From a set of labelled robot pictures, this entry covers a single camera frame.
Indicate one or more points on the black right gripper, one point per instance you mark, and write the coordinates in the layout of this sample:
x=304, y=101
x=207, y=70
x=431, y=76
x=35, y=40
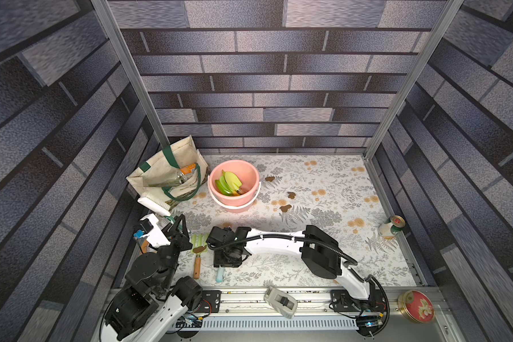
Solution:
x=221, y=258

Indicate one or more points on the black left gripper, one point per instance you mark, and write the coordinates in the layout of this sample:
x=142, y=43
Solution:
x=177, y=238

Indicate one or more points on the green hand rake wooden handle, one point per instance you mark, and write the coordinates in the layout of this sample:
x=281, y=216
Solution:
x=199, y=246

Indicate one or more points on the blue trowel with soil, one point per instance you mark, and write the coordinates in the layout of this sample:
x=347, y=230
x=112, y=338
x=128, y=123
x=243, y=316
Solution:
x=220, y=275

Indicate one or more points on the white green hand brush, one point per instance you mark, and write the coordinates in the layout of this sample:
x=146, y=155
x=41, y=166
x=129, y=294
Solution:
x=161, y=209

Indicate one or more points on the pink plastic bucket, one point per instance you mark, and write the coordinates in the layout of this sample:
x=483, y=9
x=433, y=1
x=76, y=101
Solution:
x=251, y=184

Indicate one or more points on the green trowel yellow blue handle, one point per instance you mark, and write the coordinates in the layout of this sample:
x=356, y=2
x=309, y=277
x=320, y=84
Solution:
x=223, y=187

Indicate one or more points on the green shovel brown handle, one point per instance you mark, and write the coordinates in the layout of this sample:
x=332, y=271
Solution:
x=233, y=192

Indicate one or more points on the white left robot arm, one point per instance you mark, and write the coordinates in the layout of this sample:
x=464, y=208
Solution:
x=148, y=305

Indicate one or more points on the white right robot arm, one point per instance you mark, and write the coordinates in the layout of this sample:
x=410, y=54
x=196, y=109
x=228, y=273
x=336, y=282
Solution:
x=324, y=258

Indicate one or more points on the orange tape roll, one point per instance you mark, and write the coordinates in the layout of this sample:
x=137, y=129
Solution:
x=144, y=246

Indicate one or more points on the cream canvas tote bag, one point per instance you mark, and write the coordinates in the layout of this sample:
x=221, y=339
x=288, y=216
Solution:
x=173, y=175

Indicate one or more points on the grey tape dispenser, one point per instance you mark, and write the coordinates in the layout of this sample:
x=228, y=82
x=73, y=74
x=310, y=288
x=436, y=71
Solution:
x=281, y=302

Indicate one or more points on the round red gold tin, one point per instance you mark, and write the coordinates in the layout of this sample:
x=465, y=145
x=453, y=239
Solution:
x=416, y=307

